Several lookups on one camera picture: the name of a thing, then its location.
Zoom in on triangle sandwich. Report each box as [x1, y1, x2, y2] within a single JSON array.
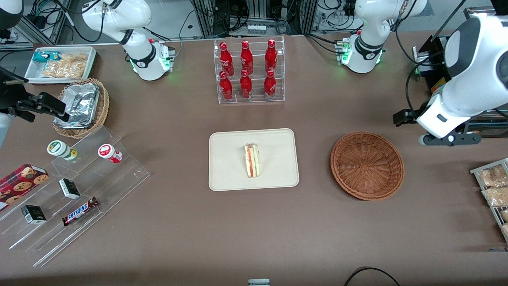
[[244, 143, 260, 179]]

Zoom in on metal snack tray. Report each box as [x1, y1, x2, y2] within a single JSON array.
[[470, 158, 508, 243]]

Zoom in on light wicker basket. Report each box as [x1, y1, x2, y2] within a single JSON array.
[[53, 78, 110, 139]]

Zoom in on brown wicker basket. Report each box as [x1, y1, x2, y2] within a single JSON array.
[[331, 131, 405, 201]]

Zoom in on beige rectangular serving tray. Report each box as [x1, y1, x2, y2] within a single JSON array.
[[209, 128, 300, 192]]

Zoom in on aluminium foil container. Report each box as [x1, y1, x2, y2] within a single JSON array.
[[63, 83, 100, 126], [54, 113, 95, 129]]

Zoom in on black food warmer machine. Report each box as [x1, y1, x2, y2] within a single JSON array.
[[428, 6, 508, 137]]

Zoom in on clear bag of chips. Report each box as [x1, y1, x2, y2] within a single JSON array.
[[42, 62, 86, 79], [60, 54, 89, 67]]

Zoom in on white plastic bin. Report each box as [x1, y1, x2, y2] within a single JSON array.
[[24, 46, 98, 85]]

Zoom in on green sunflower snack cup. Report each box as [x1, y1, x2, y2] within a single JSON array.
[[47, 140, 78, 161]]

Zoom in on teal snack packet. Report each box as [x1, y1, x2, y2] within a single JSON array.
[[33, 51, 62, 64]]

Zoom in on red plaid cookie box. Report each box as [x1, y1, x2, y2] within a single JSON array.
[[0, 164, 50, 211]]

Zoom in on red lid snack cup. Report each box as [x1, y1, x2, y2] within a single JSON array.
[[98, 144, 123, 164]]

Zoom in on small black carton box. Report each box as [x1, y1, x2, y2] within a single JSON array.
[[21, 205, 47, 225], [59, 178, 81, 200]]

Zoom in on clear acrylic stepped shelf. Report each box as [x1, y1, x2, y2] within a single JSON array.
[[0, 126, 150, 267]]

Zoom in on Snickers chocolate bar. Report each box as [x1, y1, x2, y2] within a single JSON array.
[[62, 197, 100, 227]]

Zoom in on red cola bottle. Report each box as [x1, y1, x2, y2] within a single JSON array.
[[219, 42, 235, 76], [219, 71, 233, 101], [264, 70, 277, 100], [240, 70, 252, 99], [241, 40, 254, 74], [265, 39, 278, 73]]

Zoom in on clear acrylic bottle rack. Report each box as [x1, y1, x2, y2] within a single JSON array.
[[214, 36, 285, 104]]

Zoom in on aluminium equipment rack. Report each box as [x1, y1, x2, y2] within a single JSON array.
[[190, 0, 318, 37]]

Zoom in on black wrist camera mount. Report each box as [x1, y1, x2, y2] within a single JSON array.
[[0, 67, 30, 102]]

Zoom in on black floor cable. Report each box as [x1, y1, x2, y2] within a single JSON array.
[[343, 267, 401, 286]]

